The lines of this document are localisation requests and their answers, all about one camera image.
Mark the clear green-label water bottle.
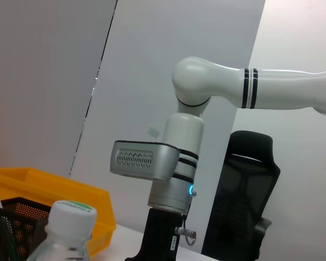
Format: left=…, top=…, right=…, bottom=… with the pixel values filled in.
left=27, top=200, right=98, bottom=261

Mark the black mesh-back office chair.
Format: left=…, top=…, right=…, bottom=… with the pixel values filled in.
left=200, top=130, right=281, bottom=261

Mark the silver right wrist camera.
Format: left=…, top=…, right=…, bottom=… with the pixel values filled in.
left=109, top=140, right=181, bottom=182

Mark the black mesh pen holder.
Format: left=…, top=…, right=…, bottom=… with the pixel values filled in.
left=0, top=197, right=52, bottom=261

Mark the silver right gripper cable plug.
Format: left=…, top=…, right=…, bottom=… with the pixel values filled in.
left=174, top=217, right=198, bottom=247

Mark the yellow plastic bin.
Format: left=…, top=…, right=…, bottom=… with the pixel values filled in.
left=0, top=167, right=117, bottom=258

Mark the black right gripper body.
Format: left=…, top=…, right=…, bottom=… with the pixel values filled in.
left=124, top=207, right=190, bottom=261

